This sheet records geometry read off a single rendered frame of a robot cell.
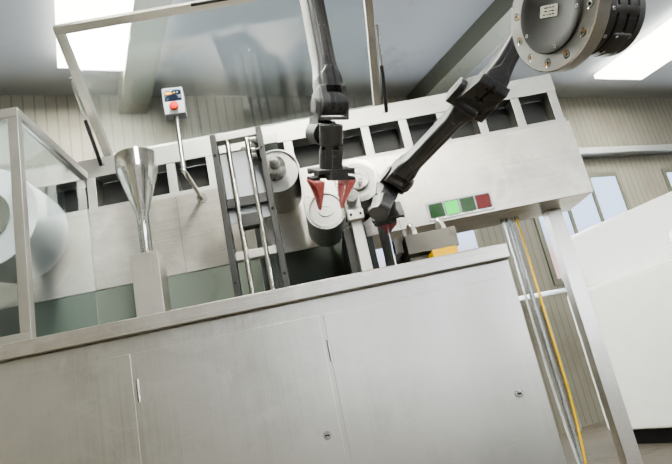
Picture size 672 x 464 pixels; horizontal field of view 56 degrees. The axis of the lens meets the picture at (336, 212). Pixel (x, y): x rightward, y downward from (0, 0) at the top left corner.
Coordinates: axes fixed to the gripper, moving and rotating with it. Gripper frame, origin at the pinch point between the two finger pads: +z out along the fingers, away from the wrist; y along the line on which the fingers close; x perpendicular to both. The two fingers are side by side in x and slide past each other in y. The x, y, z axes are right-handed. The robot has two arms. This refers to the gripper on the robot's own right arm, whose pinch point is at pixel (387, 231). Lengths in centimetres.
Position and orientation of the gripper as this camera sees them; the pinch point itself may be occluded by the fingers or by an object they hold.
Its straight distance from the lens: 200.1
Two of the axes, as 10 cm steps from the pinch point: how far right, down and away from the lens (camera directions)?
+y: 9.8, -1.9, 0.6
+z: 1.0, 7.2, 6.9
